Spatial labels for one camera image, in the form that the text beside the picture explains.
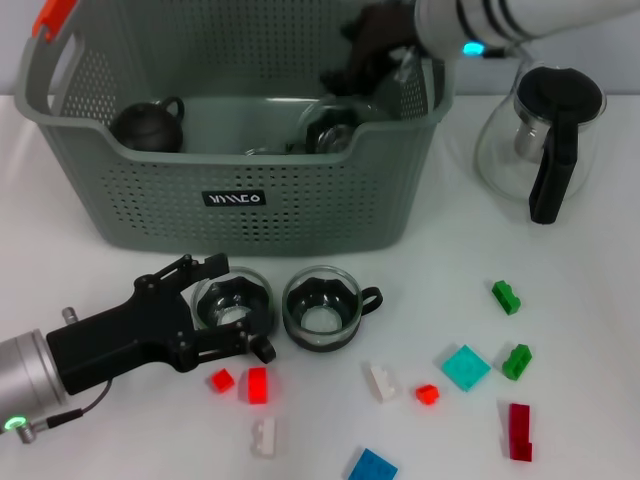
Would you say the teal flat toy block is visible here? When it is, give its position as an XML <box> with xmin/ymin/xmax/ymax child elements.
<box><xmin>441</xmin><ymin>343</ymin><xmax>492</xmax><ymax>393</ymax></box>

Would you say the arm connector cable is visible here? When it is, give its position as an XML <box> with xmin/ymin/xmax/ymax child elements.
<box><xmin>482</xmin><ymin>43</ymin><xmax>535</xmax><ymax>66</ymax></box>
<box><xmin>24</xmin><ymin>379</ymin><xmax>114</xmax><ymax>442</ymax></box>

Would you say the black clay teapot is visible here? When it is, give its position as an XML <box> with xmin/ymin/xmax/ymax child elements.
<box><xmin>108</xmin><ymin>95</ymin><xmax>186</xmax><ymax>154</ymax></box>

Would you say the tall red toy block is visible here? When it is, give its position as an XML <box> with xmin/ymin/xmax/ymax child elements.
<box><xmin>238</xmin><ymin>366</ymin><xmax>270</xmax><ymax>406</ymax></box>

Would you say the grey perforated storage basket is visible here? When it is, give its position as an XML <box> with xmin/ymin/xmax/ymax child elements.
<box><xmin>13</xmin><ymin>0</ymin><xmax>457</xmax><ymax>259</ymax></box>

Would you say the white stepped toy block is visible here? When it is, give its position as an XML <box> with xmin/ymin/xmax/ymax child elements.
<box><xmin>368</xmin><ymin>363</ymin><xmax>401</xmax><ymax>403</ymax></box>

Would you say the clear white toy block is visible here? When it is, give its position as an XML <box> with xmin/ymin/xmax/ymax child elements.
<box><xmin>249</xmin><ymin>416</ymin><xmax>279</xmax><ymax>459</ymax></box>

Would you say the orange basket handle clip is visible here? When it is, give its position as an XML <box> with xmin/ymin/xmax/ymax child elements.
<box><xmin>30</xmin><ymin>0</ymin><xmax>79</xmax><ymax>44</ymax></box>

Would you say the right arm connector cable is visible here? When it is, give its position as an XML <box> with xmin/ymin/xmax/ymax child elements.
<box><xmin>482</xmin><ymin>43</ymin><xmax>535</xmax><ymax>66</ymax></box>

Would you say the small red toy block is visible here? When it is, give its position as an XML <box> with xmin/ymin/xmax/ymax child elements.
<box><xmin>208</xmin><ymin>368</ymin><xmax>236</xmax><ymax>395</ymax></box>

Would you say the blue flat toy block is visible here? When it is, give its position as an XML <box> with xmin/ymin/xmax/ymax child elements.
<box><xmin>347</xmin><ymin>447</ymin><xmax>400</xmax><ymax>480</ymax></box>

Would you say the left arm connector cable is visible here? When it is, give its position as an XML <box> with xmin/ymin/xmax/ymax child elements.
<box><xmin>24</xmin><ymin>379</ymin><xmax>114</xmax><ymax>442</ymax></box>

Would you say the glass teapot with black handle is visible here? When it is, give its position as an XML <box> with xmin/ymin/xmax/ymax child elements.
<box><xmin>473</xmin><ymin>63</ymin><xmax>609</xmax><ymax>225</ymax></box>

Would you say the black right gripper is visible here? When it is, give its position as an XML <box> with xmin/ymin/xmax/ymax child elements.
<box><xmin>319</xmin><ymin>0</ymin><xmax>424</xmax><ymax>96</ymax></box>

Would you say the green toy block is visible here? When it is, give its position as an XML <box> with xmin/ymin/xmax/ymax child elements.
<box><xmin>501</xmin><ymin>343</ymin><xmax>534</xmax><ymax>382</ymax></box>
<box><xmin>491</xmin><ymin>279</ymin><xmax>522</xmax><ymax>316</ymax></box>

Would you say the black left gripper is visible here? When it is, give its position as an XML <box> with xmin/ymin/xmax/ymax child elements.
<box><xmin>45</xmin><ymin>253</ymin><xmax>262</xmax><ymax>396</ymax></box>

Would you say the small orange toy block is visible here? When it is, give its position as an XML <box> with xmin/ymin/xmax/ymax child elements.
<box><xmin>414</xmin><ymin>383</ymin><xmax>441</xmax><ymax>406</ymax></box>

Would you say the dark red long block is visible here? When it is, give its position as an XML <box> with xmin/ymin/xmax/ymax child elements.
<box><xmin>497</xmin><ymin>399</ymin><xmax>534</xmax><ymax>464</ymax></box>

